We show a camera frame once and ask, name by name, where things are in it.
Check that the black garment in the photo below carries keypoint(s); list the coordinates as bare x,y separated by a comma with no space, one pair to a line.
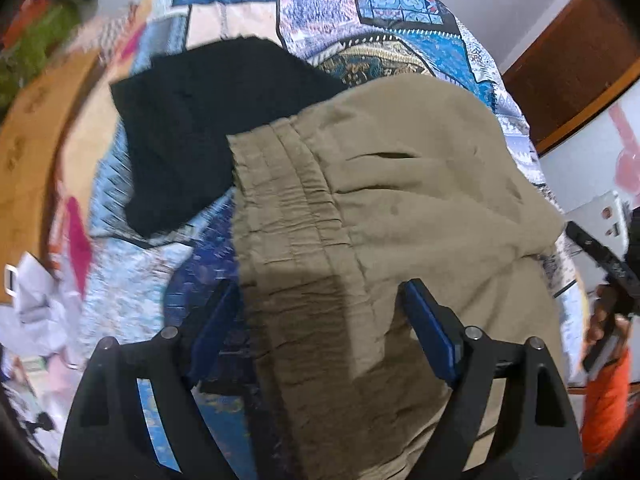
179,113

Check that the orange sleeve right forearm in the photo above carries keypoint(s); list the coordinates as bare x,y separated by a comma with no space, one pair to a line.
605,408

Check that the khaki pants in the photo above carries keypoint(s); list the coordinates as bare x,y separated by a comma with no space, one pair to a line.
403,177

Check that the wooden folding table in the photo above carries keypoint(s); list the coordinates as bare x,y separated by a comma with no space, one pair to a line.
31,134

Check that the blue patchwork bedspread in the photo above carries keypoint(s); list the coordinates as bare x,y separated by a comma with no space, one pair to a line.
135,284

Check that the wooden door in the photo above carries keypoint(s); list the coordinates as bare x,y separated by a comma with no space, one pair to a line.
582,62

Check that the green bag with clutter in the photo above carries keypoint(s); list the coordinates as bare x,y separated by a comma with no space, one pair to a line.
29,56

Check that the right hand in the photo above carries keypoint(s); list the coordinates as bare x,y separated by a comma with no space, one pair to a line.
603,311

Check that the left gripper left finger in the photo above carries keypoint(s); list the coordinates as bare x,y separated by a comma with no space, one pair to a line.
106,436

